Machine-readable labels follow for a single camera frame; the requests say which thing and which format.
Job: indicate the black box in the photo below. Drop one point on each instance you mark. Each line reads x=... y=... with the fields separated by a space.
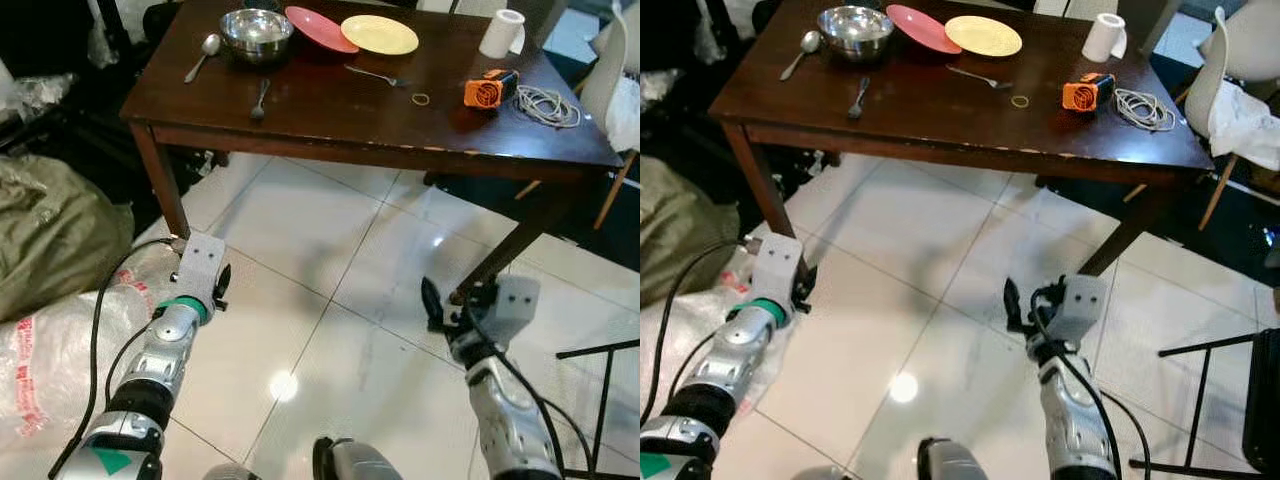
x=1262 y=400

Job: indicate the red plate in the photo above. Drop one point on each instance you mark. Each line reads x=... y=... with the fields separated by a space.
x=920 y=28
x=318 y=28

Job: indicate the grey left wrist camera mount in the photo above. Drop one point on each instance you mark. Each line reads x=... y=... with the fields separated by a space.
x=775 y=265
x=202 y=265

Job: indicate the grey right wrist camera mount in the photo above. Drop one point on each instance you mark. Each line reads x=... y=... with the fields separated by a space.
x=1082 y=305
x=512 y=305

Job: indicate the dark brown wooden table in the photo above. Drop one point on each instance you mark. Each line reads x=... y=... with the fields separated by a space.
x=340 y=110
x=940 y=112

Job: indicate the white chair with wooden legs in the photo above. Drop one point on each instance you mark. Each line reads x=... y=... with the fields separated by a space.
x=605 y=60
x=1245 y=40

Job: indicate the white cloth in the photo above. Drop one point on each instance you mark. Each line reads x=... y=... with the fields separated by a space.
x=627 y=115
x=1245 y=125

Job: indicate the robot right leg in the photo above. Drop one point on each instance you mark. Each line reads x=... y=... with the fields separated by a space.
x=950 y=462
x=355 y=462

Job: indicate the yellow plate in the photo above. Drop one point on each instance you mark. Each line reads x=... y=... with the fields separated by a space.
x=984 y=36
x=380 y=35

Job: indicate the large silver spoon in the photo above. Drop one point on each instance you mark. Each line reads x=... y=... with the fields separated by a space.
x=210 y=44
x=810 y=41

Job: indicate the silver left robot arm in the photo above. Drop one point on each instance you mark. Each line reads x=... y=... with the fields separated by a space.
x=150 y=365
x=725 y=360

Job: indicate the orange and black device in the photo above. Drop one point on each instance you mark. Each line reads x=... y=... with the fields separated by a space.
x=486 y=93
x=1083 y=95

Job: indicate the small dark metal spoon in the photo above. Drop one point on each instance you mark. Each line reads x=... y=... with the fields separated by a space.
x=857 y=108
x=259 y=110

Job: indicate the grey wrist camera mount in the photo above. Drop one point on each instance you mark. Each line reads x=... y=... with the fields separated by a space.
x=1082 y=305
x=202 y=265
x=512 y=305
x=775 y=265

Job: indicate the steel bowl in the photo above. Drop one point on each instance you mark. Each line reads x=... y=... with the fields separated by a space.
x=257 y=35
x=855 y=32

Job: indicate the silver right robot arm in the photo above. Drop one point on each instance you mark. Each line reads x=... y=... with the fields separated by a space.
x=1075 y=420
x=510 y=420

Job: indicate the olive green sack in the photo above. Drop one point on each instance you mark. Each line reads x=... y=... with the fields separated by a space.
x=675 y=230
x=55 y=235

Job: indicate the black metal frame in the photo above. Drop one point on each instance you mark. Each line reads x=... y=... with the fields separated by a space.
x=1200 y=400
x=607 y=400

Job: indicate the silver metal fork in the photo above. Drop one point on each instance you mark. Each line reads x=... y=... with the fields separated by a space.
x=978 y=77
x=375 y=76

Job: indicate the white paper towel roll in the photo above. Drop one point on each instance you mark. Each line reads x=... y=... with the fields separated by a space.
x=500 y=35
x=1102 y=38

